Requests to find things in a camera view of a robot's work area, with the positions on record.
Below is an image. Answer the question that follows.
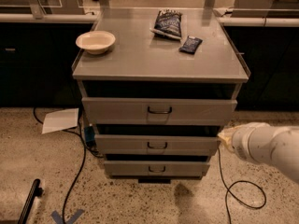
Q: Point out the grey metal drawer cabinet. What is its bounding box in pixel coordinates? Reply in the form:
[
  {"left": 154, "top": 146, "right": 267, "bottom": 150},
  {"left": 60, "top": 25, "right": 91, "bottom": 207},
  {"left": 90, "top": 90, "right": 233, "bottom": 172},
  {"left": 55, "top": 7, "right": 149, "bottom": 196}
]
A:
[{"left": 73, "top": 8, "right": 249, "bottom": 182}]

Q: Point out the white ceramic bowl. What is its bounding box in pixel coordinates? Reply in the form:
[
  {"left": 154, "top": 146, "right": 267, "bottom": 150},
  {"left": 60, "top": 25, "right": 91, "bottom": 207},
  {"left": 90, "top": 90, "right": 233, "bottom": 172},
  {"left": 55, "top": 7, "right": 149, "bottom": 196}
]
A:
[{"left": 76, "top": 31, "right": 116, "bottom": 55}]

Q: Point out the grey bottom drawer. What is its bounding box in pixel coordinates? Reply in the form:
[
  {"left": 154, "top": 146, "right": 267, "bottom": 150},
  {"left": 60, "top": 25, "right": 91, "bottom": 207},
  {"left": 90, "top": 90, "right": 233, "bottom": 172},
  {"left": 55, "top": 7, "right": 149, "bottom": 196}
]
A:
[{"left": 104, "top": 161, "right": 209, "bottom": 177}]

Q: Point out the grey middle drawer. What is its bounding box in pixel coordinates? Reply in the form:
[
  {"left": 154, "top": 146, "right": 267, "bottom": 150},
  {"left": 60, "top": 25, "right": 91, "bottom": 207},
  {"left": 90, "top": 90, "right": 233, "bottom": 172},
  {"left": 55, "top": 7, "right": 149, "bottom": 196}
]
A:
[{"left": 95, "top": 134, "right": 220, "bottom": 156}]

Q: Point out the black bar object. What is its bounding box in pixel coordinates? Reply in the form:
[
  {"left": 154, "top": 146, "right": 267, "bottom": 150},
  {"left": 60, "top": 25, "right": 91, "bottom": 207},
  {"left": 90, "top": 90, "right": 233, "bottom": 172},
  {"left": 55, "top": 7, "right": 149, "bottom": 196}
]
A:
[{"left": 18, "top": 178, "right": 43, "bottom": 224}]

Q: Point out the dark counter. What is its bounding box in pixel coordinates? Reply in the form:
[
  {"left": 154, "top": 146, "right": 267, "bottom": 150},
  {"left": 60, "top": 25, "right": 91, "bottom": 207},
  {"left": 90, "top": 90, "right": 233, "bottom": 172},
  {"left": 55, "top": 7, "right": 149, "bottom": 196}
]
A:
[
  {"left": 0, "top": 21, "right": 93, "bottom": 107},
  {"left": 220, "top": 18, "right": 299, "bottom": 111}
]

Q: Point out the large blue chip bag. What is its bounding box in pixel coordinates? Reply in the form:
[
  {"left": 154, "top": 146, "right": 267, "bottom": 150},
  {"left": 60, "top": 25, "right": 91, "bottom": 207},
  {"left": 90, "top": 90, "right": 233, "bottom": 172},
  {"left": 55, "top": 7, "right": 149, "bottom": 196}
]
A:
[{"left": 150, "top": 9, "right": 182, "bottom": 40}]

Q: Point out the grey top drawer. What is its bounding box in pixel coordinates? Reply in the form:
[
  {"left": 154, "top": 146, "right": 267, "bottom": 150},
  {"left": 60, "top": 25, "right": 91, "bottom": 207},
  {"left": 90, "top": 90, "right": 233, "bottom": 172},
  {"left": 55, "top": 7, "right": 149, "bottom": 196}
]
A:
[{"left": 82, "top": 97, "right": 236, "bottom": 126}]

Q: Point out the small blue box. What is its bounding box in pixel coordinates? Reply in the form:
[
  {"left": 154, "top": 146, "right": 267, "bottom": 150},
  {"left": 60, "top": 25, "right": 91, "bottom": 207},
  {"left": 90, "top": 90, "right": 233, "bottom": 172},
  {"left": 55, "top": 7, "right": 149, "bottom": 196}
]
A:
[{"left": 84, "top": 126, "right": 95, "bottom": 147}]

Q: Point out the black cable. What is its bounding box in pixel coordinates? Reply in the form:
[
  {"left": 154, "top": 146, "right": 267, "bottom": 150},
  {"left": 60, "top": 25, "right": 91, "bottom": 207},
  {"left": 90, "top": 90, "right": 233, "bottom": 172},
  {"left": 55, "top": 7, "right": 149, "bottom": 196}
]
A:
[
  {"left": 217, "top": 147, "right": 267, "bottom": 224},
  {"left": 33, "top": 106, "right": 104, "bottom": 224}
]

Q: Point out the small blue snack packet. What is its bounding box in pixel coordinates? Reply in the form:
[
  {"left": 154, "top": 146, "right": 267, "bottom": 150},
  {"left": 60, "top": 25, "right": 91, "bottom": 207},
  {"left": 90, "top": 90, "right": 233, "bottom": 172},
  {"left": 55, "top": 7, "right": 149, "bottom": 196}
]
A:
[{"left": 178, "top": 35, "right": 203, "bottom": 54}]

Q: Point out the black cable left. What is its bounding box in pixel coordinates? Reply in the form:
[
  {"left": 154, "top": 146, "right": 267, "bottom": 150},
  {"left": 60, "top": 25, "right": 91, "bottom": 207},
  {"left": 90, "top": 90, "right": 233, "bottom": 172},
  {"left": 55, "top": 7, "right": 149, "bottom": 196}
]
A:
[{"left": 33, "top": 106, "right": 104, "bottom": 224}]

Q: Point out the dark counter left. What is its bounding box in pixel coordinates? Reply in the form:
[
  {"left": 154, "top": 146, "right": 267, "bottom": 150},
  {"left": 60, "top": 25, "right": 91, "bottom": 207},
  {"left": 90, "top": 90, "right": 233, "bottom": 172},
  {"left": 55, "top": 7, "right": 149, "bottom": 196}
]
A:
[{"left": 0, "top": 21, "right": 93, "bottom": 107}]

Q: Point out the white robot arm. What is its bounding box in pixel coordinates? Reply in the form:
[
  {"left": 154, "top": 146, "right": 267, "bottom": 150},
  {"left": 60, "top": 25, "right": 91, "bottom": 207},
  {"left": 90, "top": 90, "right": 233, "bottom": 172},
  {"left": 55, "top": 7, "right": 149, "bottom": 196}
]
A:
[{"left": 218, "top": 122, "right": 299, "bottom": 183}]

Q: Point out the dark counter right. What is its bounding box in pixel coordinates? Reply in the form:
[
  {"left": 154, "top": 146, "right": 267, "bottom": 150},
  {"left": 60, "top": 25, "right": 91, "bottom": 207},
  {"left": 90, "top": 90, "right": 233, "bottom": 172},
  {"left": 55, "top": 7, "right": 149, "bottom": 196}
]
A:
[{"left": 220, "top": 18, "right": 299, "bottom": 111}]

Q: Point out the black cable right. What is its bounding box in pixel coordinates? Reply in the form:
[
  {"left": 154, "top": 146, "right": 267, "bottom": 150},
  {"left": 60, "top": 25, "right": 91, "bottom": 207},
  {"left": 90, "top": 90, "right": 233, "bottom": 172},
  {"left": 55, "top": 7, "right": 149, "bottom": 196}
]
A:
[{"left": 217, "top": 147, "right": 267, "bottom": 224}]

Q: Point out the blue tape cross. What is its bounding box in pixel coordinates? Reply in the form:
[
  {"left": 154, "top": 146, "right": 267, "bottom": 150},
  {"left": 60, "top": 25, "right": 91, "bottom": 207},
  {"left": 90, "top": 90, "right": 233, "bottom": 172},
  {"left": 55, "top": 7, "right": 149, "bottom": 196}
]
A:
[{"left": 50, "top": 208, "right": 86, "bottom": 224}]

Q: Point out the grey drawer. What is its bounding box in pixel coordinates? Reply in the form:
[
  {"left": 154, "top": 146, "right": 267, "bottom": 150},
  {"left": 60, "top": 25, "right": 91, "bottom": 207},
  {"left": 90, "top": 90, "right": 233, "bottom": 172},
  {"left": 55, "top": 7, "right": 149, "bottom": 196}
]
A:
[
  {"left": 95, "top": 134, "right": 220, "bottom": 156},
  {"left": 82, "top": 97, "right": 236, "bottom": 126},
  {"left": 104, "top": 161, "right": 209, "bottom": 177}
]

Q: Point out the white paper sheet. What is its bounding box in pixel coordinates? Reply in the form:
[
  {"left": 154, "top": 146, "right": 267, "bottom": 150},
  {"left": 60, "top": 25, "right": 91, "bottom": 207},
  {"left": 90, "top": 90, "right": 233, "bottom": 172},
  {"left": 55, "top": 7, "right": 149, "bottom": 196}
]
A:
[{"left": 42, "top": 108, "right": 78, "bottom": 134}]

